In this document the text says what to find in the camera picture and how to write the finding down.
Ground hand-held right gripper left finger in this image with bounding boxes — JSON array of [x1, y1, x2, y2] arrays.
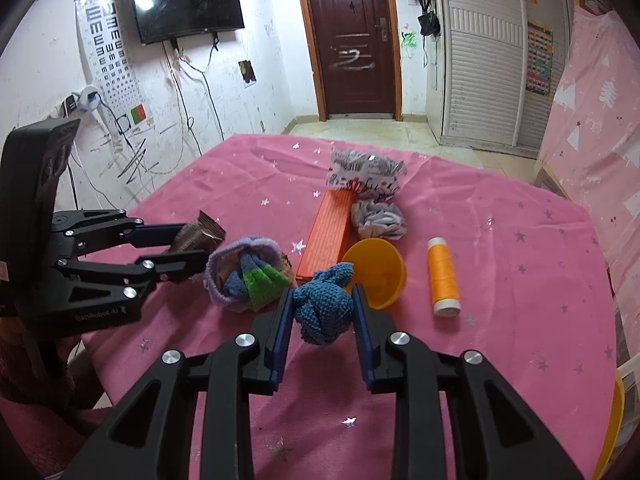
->
[[62, 287, 296, 480]]

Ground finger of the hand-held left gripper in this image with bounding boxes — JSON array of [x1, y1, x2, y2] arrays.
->
[[52, 208, 193, 261], [57, 249, 210, 306]]

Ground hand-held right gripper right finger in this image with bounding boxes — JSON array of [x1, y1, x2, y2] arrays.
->
[[351, 284, 586, 480]]

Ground brown foil wrapper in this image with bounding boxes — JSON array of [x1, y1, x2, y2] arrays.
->
[[167, 210, 227, 256]]

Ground blue knitted cloth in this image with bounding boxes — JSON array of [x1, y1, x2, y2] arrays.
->
[[292, 261, 357, 346]]

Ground orange box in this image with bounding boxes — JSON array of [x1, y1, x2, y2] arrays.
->
[[296, 187, 357, 283]]

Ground yellow plastic bin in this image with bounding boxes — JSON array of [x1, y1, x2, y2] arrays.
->
[[592, 370, 626, 480]]

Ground purple green sock ball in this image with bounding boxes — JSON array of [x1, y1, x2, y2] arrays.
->
[[204, 235, 296, 313]]

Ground yellow plastic bowl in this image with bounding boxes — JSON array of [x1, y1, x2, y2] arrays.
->
[[341, 238, 407, 311]]

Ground orange thread spool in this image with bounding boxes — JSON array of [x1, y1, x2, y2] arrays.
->
[[426, 237, 462, 317]]

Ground white plug-in device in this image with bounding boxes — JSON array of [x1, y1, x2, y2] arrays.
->
[[75, 85, 101, 113]]

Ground grey and white sock ball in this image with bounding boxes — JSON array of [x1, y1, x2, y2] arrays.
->
[[350, 199, 407, 241]]

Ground pink star-print tablecloth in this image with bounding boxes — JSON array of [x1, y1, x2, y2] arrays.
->
[[82, 133, 618, 480]]

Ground printed plastic wrapper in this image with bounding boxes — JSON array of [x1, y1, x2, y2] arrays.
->
[[325, 149, 407, 198]]

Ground dark brown door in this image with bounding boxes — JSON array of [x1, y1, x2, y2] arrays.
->
[[292, 0, 403, 122]]

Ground white louvred wardrobe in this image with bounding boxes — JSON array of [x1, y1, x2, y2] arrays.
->
[[432, 0, 608, 153]]

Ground small black hanging bag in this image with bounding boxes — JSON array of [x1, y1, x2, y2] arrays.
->
[[417, 10, 441, 37]]

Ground pink tree-print curtain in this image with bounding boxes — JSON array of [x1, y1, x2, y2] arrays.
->
[[535, 5, 640, 376]]

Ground colourful grid poster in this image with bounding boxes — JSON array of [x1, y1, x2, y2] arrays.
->
[[525, 20, 554, 97]]

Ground eye test wall chart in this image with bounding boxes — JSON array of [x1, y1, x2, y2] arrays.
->
[[75, 0, 146, 156]]

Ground black wall television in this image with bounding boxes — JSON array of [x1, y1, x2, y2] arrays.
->
[[127, 0, 246, 46]]

